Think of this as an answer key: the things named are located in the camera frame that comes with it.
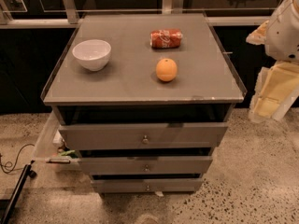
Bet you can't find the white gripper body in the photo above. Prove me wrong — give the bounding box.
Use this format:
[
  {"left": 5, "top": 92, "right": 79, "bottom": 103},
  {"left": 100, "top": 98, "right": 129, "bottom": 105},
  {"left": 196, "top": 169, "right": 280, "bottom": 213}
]
[{"left": 249, "top": 61, "right": 299, "bottom": 123}]

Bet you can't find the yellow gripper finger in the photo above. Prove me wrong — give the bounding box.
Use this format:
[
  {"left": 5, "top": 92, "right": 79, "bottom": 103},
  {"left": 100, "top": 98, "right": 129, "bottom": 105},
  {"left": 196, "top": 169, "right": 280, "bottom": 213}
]
[{"left": 246, "top": 21, "right": 269, "bottom": 45}]

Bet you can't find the grey bottom drawer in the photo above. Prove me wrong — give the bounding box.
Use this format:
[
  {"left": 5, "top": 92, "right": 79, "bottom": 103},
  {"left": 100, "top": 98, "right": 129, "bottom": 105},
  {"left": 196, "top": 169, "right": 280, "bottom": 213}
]
[{"left": 91, "top": 178, "right": 203, "bottom": 193}]

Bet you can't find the grey drawer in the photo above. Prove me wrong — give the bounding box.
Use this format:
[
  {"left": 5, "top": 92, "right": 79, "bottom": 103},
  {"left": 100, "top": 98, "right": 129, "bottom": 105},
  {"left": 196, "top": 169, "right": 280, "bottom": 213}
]
[
  {"left": 59, "top": 122, "right": 228, "bottom": 150},
  {"left": 78, "top": 156, "right": 212, "bottom": 175},
  {"left": 91, "top": 178, "right": 203, "bottom": 193}
]

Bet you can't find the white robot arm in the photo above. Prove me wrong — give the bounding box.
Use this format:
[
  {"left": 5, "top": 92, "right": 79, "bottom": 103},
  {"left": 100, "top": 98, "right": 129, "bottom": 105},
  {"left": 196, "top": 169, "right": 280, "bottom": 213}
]
[{"left": 246, "top": 0, "right": 299, "bottom": 123}]

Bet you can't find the grey drawer cabinet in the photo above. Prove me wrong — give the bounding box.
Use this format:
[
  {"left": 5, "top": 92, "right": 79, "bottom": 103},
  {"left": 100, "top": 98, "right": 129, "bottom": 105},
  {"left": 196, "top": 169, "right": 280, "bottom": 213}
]
[{"left": 42, "top": 16, "right": 246, "bottom": 182}]

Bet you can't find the grey top drawer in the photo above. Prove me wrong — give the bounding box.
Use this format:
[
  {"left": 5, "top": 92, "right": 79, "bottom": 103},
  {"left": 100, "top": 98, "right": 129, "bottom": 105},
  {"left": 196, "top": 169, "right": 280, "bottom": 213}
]
[{"left": 59, "top": 122, "right": 228, "bottom": 150}]

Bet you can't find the grey middle drawer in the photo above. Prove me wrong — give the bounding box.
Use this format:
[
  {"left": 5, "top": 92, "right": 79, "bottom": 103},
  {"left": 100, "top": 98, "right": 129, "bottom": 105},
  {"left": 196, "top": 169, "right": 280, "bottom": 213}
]
[{"left": 78, "top": 156, "right": 212, "bottom": 175}]

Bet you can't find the red soda can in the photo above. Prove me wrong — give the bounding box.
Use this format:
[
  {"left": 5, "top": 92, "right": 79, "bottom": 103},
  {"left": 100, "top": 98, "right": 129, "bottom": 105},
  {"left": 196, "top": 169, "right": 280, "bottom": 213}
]
[{"left": 149, "top": 29, "right": 183, "bottom": 49}]

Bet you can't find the orange fruit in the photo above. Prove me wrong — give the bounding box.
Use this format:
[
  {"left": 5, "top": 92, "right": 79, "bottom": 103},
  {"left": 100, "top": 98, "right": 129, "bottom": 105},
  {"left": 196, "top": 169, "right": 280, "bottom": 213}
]
[{"left": 156, "top": 58, "right": 178, "bottom": 82}]

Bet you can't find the white ceramic bowl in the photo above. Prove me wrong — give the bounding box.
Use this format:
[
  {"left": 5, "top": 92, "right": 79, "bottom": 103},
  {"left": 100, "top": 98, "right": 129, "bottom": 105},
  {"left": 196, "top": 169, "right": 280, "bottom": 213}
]
[{"left": 72, "top": 39, "right": 111, "bottom": 71}]

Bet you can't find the black stand leg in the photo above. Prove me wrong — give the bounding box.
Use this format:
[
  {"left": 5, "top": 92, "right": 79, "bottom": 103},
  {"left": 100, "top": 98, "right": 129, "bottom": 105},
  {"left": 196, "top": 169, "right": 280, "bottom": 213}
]
[{"left": 0, "top": 161, "right": 36, "bottom": 224}]

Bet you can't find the metal window rail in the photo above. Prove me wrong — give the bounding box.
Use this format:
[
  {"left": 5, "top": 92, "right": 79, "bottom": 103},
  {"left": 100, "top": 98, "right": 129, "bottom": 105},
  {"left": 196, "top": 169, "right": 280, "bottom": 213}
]
[{"left": 0, "top": 0, "right": 272, "bottom": 29}]

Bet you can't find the black cable on floor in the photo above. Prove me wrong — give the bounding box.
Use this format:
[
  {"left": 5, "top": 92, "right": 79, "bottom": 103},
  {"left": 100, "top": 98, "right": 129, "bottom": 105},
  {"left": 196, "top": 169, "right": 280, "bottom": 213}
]
[{"left": 0, "top": 143, "right": 36, "bottom": 175}]

